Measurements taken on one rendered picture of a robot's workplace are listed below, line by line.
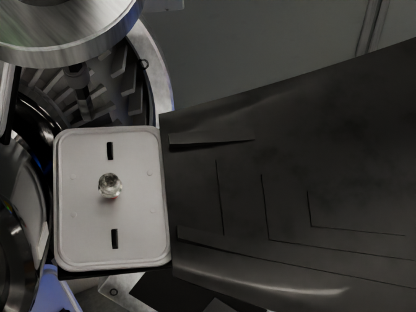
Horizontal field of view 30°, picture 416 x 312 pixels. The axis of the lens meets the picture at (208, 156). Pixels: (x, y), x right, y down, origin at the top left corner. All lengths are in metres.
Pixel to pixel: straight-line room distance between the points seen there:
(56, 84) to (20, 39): 0.25
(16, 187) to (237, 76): 1.21
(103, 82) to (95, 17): 0.26
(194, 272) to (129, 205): 0.05
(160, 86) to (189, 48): 0.89
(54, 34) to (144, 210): 0.18
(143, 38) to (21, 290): 0.26
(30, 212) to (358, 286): 0.18
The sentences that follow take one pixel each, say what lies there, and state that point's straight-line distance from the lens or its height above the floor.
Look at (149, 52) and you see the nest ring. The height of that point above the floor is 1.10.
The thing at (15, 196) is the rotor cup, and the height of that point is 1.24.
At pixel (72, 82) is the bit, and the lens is 0.34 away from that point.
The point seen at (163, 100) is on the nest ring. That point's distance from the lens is 0.61.
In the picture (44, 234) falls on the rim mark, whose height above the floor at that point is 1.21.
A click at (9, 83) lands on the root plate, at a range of 0.40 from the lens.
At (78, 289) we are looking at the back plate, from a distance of 0.73.
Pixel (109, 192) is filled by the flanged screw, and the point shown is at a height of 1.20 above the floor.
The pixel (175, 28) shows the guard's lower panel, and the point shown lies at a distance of 1.44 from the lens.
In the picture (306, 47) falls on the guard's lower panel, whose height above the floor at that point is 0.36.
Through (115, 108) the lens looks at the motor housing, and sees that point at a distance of 0.53.
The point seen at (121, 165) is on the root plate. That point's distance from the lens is 0.45.
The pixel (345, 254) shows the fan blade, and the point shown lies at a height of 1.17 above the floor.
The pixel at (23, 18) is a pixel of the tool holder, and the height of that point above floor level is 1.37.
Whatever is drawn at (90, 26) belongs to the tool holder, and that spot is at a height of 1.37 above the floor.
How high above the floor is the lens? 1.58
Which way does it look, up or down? 60 degrees down
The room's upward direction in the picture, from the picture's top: 2 degrees counter-clockwise
